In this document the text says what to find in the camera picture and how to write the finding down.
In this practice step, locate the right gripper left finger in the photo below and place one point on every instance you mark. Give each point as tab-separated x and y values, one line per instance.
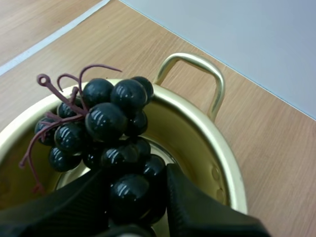
61	212

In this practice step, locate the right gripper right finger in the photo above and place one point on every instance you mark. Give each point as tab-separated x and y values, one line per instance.
197	212

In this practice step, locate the bunch of dark toy grapes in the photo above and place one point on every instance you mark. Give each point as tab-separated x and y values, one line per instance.
106	118

